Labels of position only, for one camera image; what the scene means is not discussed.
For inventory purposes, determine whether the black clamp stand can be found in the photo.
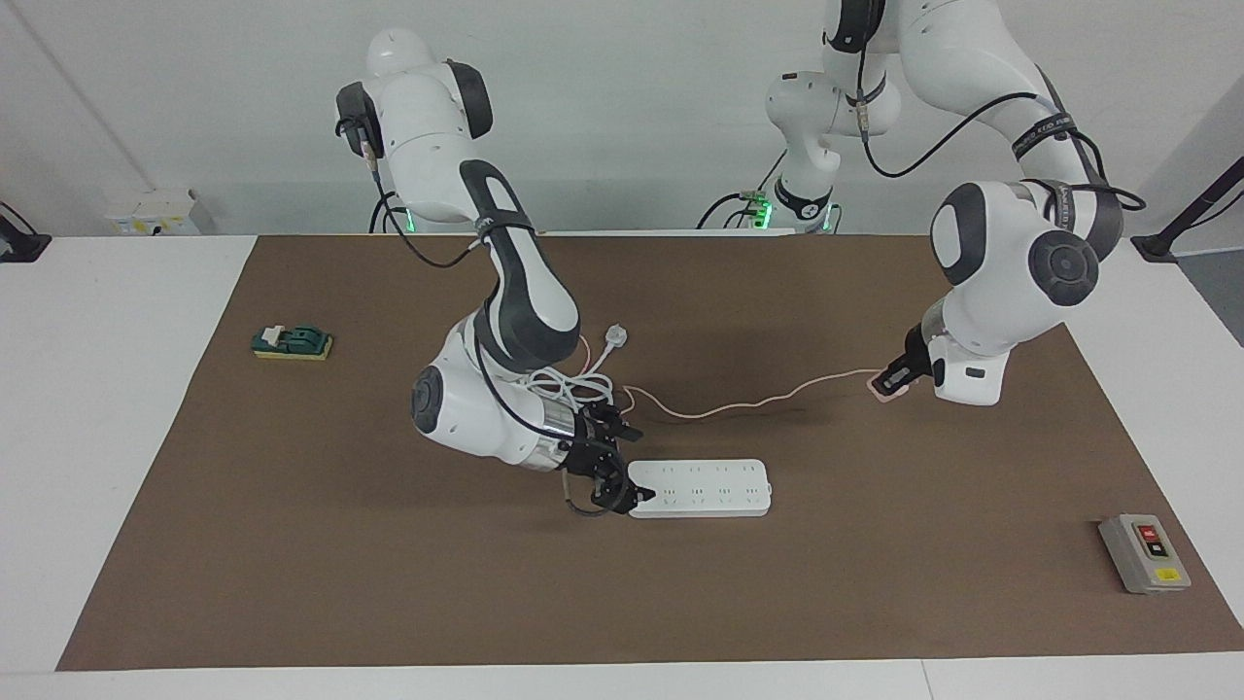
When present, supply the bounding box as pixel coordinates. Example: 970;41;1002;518
0;201;52;263
1130;156;1244;263

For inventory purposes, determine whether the green knife switch yellow base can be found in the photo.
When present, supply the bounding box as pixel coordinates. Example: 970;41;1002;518
251;324;334;363

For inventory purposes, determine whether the black base cable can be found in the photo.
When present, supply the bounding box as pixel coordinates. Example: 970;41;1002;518
369;190;414;234
695;151;788;231

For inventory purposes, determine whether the pink charging cable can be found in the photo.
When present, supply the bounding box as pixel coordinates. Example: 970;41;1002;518
578;335;885;421

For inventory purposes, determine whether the white power cord with plug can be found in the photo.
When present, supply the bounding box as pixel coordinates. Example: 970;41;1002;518
525;326;631;411

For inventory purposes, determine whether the black left base cable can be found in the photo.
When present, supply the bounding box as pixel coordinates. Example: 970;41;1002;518
695;151;788;231

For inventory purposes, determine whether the black right base cable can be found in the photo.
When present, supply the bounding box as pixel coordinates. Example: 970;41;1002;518
369;190;414;234

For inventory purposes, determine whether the brown table mat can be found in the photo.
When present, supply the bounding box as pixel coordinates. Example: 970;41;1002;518
55;233;1244;672

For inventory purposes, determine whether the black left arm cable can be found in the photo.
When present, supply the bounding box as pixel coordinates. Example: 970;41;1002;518
855;44;1146;213

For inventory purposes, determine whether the grey push-button switch box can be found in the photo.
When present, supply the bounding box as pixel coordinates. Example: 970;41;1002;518
1098;513;1192;595

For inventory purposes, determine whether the white wall socket box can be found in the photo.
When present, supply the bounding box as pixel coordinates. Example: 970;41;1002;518
105;190;200;236

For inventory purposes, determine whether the white power strip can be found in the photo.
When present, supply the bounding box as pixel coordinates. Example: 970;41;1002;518
627;459;774;519

